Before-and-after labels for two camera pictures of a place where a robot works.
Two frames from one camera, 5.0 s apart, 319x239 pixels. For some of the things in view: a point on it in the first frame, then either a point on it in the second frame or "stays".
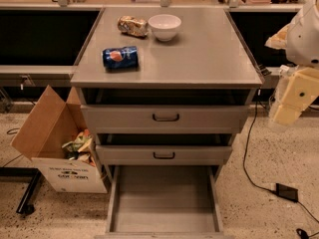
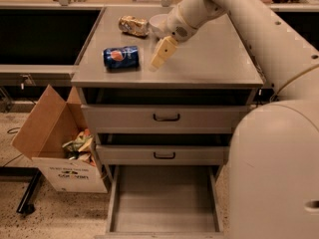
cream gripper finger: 301,91 → 164,50
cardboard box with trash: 60,139 stays
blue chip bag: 121,58 stays
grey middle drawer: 163,154 stays
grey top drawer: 164,119 stays
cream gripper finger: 278,41 → 162,28
